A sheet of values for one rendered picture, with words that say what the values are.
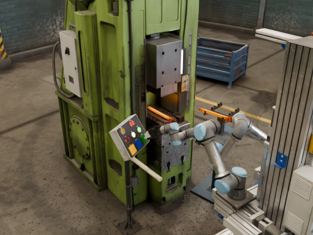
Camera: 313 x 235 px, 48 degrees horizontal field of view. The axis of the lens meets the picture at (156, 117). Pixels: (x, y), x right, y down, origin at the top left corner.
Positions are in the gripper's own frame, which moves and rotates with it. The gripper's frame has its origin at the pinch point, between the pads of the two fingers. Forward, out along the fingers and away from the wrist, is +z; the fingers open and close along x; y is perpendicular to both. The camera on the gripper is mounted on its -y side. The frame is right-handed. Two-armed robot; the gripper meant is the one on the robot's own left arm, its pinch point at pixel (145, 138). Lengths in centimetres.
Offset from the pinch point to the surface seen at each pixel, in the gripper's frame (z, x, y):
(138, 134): 2.0, 3.4, 6.8
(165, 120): 2.0, -42.9, -1.8
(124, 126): 1.9, 14.9, 20.3
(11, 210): 172, 45, -18
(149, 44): -25, -35, 71
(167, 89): -16, -43, 27
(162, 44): -36, -37, 66
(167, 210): 43, -29, -92
